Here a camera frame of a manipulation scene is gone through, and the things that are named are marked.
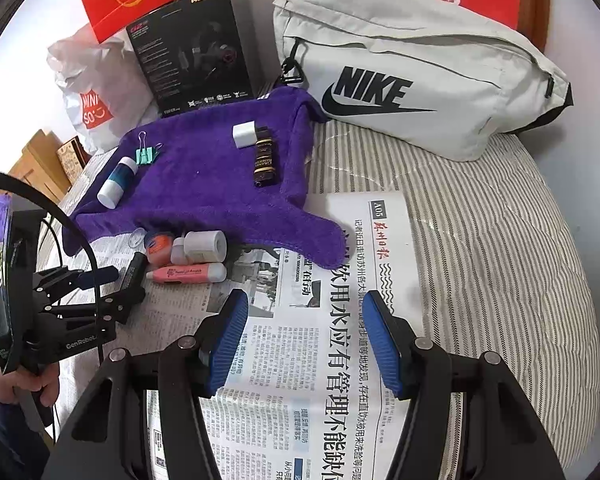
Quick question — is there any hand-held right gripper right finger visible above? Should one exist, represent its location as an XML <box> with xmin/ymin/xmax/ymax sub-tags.
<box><xmin>362</xmin><ymin>290</ymin><xmax>566</xmax><ymax>480</ymax></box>

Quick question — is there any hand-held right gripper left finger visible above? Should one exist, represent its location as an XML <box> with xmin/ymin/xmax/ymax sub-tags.
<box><xmin>42</xmin><ymin>289</ymin><xmax>251</xmax><ymax>480</ymax></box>

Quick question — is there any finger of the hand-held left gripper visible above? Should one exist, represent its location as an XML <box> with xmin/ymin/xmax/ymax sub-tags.
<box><xmin>32</xmin><ymin>266</ymin><xmax>121</xmax><ymax>306</ymax></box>
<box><xmin>45</xmin><ymin>287</ymin><xmax>147</xmax><ymax>326</ymax></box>

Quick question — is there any black rectangular tube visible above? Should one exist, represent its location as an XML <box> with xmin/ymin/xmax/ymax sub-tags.
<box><xmin>119</xmin><ymin>251</ymin><xmax>147</xmax><ymax>293</ymax></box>

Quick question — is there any small orange-label jelly jar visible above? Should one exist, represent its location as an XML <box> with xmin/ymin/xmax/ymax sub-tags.
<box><xmin>142</xmin><ymin>231</ymin><xmax>177</xmax><ymax>266</ymax></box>

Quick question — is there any pink highlighter pen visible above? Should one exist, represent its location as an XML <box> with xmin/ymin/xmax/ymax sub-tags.
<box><xmin>146</xmin><ymin>262</ymin><xmax>228</xmax><ymax>286</ymax></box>

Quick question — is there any blue and white bottle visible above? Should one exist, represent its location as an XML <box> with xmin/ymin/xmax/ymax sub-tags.
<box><xmin>97</xmin><ymin>156</ymin><xmax>138</xmax><ymax>209</ymax></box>

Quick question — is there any large white tape roll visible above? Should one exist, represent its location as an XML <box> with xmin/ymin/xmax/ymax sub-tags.
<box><xmin>182</xmin><ymin>230</ymin><xmax>227</xmax><ymax>263</ymax></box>

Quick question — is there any green binder clip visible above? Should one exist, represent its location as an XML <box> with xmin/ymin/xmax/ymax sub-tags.
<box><xmin>134</xmin><ymin>131</ymin><xmax>165</xmax><ymax>166</ymax></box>

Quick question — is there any dark brown small bottle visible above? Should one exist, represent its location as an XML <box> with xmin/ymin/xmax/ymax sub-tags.
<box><xmin>252</xmin><ymin>127</ymin><xmax>279</xmax><ymax>187</ymax></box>

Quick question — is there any white charger adapter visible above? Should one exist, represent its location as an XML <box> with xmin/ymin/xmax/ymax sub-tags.
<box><xmin>232</xmin><ymin>121</ymin><xmax>258</xmax><ymax>151</ymax></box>

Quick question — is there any person's left forearm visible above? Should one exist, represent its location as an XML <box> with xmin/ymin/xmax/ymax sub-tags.
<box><xmin>0</xmin><ymin>395</ymin><xmax>56</xmax><ymax>480</ymax></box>

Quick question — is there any person's left hand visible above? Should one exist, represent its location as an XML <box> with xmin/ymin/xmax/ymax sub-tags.
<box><xmin>0</xmin><ymin>357</ymin><xmax>61</xmax><ymax>411</ymax></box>

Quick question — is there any newspaper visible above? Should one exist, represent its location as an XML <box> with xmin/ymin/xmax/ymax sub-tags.
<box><xmin>55</xmin><ymin>147</ymin><xmax>433</xmax><ymax>480</ymax></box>

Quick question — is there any patterned box with red edge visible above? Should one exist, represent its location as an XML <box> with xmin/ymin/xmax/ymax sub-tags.
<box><xmin>56</xmin><ymin>136</ymin><xmax>92</xmax><ymax>181</ymax></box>

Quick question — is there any wooden nightstand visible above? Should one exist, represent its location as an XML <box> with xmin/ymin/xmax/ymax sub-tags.
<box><xmin>7</xmin><ymin>129</ymin><xmax>88</xmax><ymax>206</ymax></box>

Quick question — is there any purple towel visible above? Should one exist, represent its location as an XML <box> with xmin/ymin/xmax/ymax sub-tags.
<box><xmin>62</xmin><ymin>87</ymin><xmax>348</xmax><ymax>268</ymax></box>

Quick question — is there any white plastic shopping bag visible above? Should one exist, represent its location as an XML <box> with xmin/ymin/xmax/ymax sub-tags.
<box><xmin>47</xmin><ymin>25</ymin><xmax>161</xmax><ymax>153</ymax></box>

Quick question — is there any black headset box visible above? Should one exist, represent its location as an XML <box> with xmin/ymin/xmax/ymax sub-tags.
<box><xmin>125</xmin><ymin>0</ymin><xmax>256</xmax><ymax>118</ymax></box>

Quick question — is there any grey waist bag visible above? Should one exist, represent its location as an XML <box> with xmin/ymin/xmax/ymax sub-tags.
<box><xmin>271</xmin><ymin>0</ymin><xmax>573</xmax><ymax>162</ymax></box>

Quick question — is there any wooden headboard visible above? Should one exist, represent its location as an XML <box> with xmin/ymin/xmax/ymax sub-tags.
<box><xmin>517</xmin><ymin>0</ymin><xmax>556</xmax><ymax>53</ymax></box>

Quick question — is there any black cable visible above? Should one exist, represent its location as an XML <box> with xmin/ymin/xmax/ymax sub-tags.
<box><xmin>0</xmin><ymin>167</ymin><xmax>106</xmax><ymax>361</ymax></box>

